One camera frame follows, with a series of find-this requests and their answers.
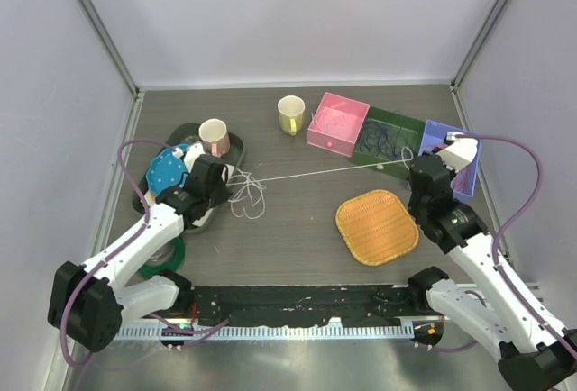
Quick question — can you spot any pink drawer box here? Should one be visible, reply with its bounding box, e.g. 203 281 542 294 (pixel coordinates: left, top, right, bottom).
307 92 370 158

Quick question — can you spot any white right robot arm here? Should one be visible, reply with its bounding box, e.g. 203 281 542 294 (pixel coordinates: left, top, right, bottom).
407 154 576 390

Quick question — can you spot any orange woven basket tray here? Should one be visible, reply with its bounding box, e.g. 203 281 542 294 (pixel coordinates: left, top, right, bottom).
335 189 419 267

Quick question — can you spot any green tape roll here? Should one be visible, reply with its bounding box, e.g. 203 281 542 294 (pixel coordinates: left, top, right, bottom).
138 236 186 279

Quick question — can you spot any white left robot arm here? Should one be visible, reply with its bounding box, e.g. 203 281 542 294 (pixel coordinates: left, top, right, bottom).
47 155 232 352

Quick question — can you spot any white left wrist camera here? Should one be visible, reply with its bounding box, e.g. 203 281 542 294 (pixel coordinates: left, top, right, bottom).
172 141 206 172

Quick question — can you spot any blue polka dot plate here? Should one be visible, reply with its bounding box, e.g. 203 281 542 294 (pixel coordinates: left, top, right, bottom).
145 144 188 196

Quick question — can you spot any green drawer box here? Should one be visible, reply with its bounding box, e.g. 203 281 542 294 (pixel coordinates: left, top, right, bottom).
350 106 425 180

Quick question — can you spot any blue drawer box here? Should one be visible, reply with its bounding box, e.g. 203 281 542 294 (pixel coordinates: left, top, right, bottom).
417 120 481 204

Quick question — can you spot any white cable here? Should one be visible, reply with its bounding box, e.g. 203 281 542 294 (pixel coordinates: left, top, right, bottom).
227 145 416 221
310 105 357 138

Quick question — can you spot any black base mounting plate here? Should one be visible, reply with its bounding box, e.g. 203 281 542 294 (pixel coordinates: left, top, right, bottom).
193 285 439 328

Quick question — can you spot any yellow mug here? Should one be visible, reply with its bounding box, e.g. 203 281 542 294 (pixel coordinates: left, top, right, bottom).
277 95 306 136

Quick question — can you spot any dark green tray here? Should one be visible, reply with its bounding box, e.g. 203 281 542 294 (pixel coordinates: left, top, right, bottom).
132 123 246 234

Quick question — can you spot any cream wooden board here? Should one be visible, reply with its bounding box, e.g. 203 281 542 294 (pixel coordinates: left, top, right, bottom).
140 163 237 230

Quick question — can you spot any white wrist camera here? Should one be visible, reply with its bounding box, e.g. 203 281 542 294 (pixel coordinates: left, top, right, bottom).
172 141 206 172
436 131 479 173

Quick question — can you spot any orange cable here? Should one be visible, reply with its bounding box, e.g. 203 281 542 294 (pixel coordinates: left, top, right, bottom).
426 141 474 193

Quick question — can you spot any pink mug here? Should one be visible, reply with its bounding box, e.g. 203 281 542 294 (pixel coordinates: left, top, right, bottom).
198 118 230 158

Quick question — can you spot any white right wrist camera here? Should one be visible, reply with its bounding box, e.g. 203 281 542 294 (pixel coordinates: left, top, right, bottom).
436 131 479 173

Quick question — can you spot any purple cable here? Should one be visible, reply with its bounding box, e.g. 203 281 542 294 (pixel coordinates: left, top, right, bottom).
358 111 418 162

